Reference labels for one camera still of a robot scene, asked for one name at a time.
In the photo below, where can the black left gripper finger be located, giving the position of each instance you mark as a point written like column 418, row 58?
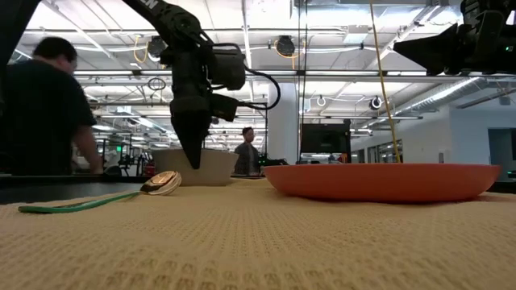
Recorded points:
column 193, row 141

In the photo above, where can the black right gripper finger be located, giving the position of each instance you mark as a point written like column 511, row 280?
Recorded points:
column 437, row 50

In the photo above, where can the grey bowl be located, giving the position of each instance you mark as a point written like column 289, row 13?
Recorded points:
column 219, row 169

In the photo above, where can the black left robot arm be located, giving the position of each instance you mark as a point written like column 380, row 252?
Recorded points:
column 169, row 20

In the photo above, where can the person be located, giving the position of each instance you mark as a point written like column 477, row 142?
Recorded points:
column 40, row 113
column 246, row 159

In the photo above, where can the orange woven placemat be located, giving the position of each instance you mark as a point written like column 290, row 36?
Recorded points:
column 258, row 241

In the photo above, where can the black monitor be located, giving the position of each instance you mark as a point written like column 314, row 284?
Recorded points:
column 324, row 139

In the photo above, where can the red bowl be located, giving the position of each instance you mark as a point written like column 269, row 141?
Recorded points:
column 383, row 181

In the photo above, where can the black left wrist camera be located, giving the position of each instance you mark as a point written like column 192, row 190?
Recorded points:
column 223, row 108

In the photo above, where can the silver ventilation duct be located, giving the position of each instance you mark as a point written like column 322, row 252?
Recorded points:
column 443, row 94

